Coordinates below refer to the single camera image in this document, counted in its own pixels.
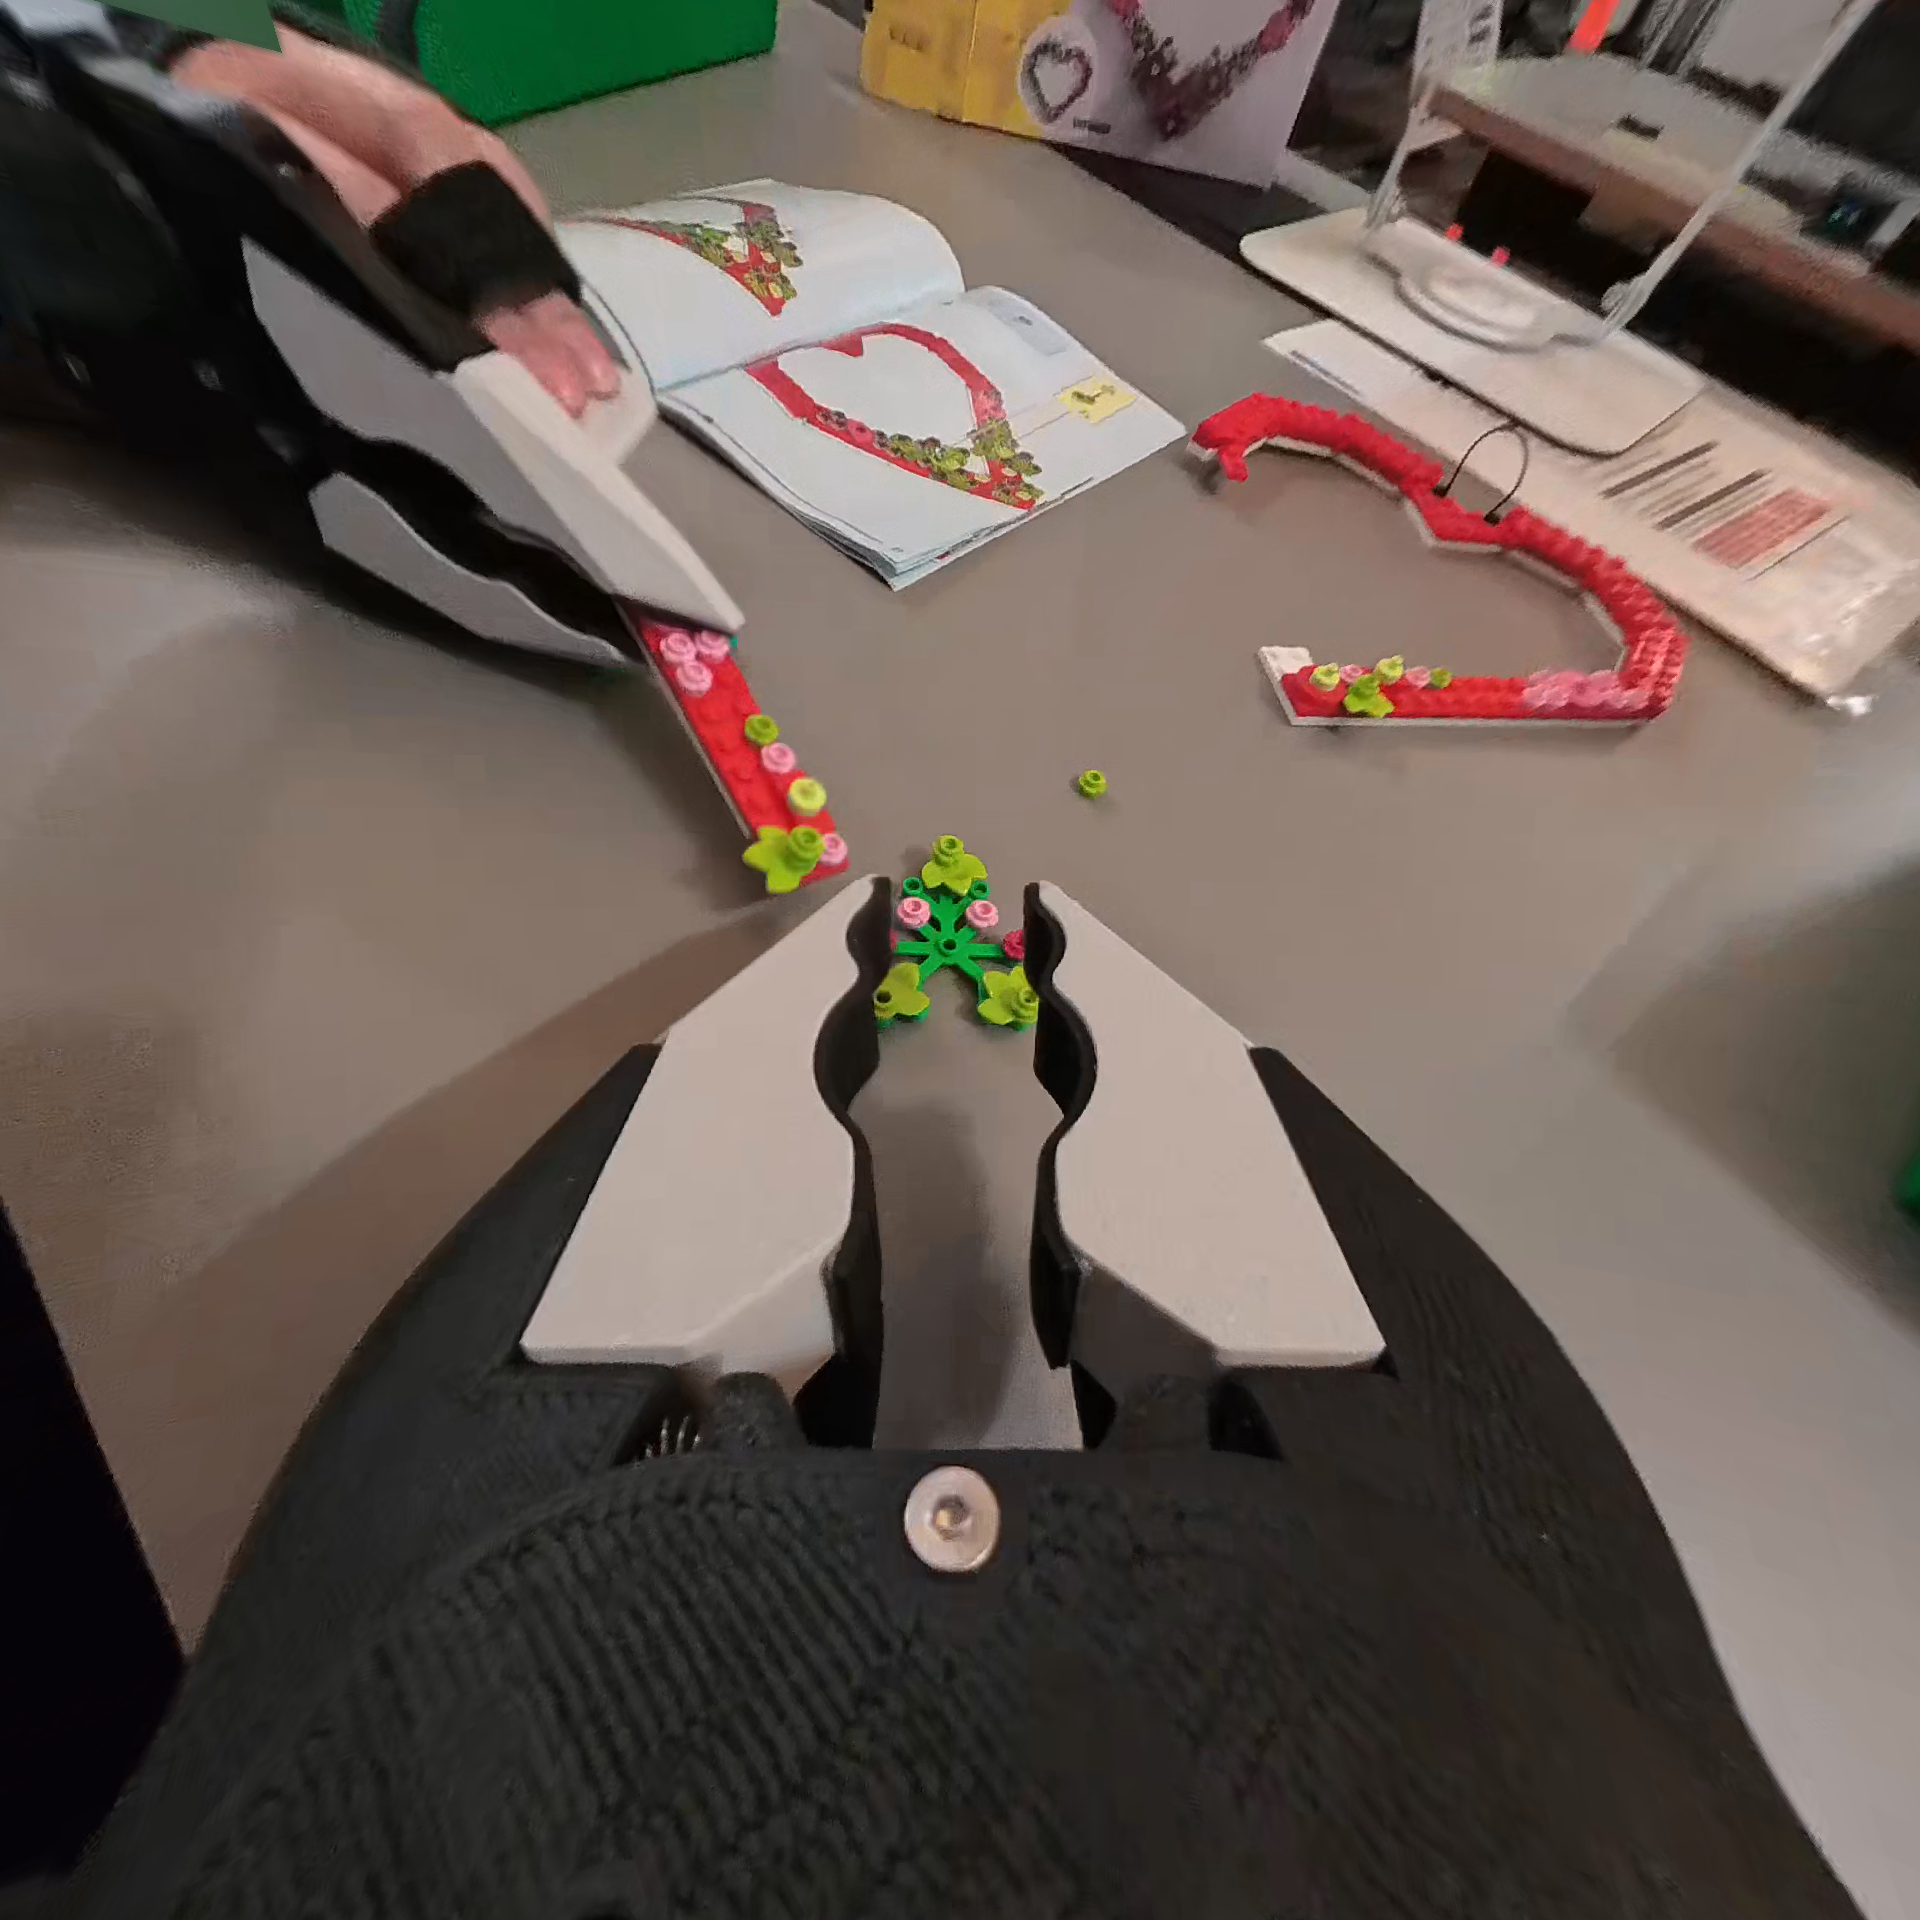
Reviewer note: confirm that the clear acrylic stand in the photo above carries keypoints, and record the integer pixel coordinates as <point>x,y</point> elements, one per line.
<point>1476,307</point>

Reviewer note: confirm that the yellow white lego box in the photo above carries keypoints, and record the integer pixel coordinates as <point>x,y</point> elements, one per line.
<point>930,60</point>

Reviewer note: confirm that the white board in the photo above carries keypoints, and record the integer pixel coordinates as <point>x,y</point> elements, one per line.
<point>1622,405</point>

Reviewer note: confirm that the red lego heart frame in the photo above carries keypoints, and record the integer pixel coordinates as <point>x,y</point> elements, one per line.
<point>1348,441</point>

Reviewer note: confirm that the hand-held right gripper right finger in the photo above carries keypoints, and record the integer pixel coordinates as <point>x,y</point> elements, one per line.
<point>1215,1201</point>

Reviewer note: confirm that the red lego strip with flowers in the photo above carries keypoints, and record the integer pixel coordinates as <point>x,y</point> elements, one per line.
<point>720,704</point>

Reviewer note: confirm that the lego instruction booklet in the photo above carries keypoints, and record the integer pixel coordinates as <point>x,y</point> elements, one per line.
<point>900,451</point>

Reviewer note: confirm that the green leaf lego flower cluster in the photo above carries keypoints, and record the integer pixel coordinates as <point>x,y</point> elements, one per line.
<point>943,937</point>

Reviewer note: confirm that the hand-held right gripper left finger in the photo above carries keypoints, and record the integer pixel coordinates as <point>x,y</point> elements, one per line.
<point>704,1201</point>

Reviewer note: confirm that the person's left hand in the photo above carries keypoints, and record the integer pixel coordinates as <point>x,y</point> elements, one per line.
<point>346,120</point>

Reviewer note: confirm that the green plastic bin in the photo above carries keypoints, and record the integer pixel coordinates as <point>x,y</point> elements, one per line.
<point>600,60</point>

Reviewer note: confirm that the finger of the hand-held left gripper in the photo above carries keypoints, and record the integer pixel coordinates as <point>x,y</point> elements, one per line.
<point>420,563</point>
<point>600,494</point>

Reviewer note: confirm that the background desk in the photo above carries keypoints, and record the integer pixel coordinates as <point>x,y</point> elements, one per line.
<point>1545,146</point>

